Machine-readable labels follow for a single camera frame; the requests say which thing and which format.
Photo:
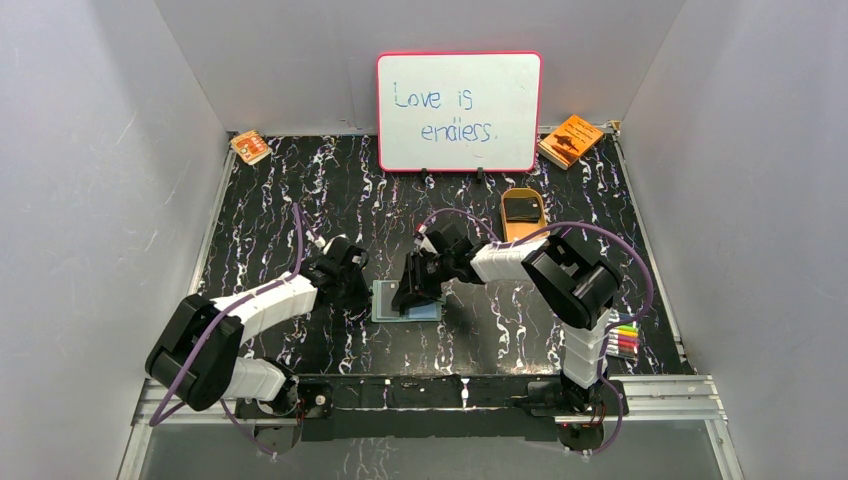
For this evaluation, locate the green card holder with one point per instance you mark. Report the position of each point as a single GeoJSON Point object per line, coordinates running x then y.
{"type": "Point", "coordinates": [431, 312]}

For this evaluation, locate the black cards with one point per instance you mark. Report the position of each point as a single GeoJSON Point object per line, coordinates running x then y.
{"type": "Point", "coordinates": [522, 210]}

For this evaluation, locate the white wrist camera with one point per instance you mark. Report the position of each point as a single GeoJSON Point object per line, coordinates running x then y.
{"type": "Point", "coordinates": [324, 244]}
{"type": "Point", "coordinates": [423, 240]}

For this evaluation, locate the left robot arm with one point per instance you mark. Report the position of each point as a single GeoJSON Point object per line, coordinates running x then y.
{"type": "Point", "coordinates": [198, 354]}

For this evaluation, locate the small orange card box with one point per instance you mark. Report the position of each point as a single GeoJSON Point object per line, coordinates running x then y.
{"type": "Point", "coordinates": [250, 147]}

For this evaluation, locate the pink framed whiteboard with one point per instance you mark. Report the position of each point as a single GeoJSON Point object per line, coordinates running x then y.
{"type": "Point", "coordinates": [458, 111]}

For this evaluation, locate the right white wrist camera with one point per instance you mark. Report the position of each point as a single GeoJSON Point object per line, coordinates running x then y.
{"type": "Point", "coordinates": [423, 240]}

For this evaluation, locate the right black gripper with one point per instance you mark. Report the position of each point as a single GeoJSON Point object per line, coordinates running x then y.
{"type": "Point", "coordinates": [412, 293]}

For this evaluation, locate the black base bar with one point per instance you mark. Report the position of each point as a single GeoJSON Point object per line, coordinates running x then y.
{"type": "Point", "coordinates": [535, 407]}

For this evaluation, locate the orange book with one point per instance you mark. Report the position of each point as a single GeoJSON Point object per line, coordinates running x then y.
{"type": "Point", "coordinates": [569, 142]}

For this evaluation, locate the orange oval tray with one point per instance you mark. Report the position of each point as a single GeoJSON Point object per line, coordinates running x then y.
{"type": "Point", "coordinates": [516, 231]}

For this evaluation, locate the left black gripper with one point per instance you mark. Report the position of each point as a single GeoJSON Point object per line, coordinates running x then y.
{"type": "Point", "coordinates": [357, 287]}

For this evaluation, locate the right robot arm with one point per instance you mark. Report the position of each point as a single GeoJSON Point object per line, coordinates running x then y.
{"type": "Point", "coordinates": [578, 285]}

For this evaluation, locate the pack of coloured markers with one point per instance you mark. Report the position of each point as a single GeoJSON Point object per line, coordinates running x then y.
{"type": "Point", "coordinates": [624, 342]}

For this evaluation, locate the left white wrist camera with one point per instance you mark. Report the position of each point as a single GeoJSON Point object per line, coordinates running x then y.
{"type": "Point", "coordinates": [324, 244]}

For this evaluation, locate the aluminium frame rail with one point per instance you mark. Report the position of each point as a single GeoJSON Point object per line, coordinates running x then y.
{"type": "Point", "coordinates": [676, 429]}

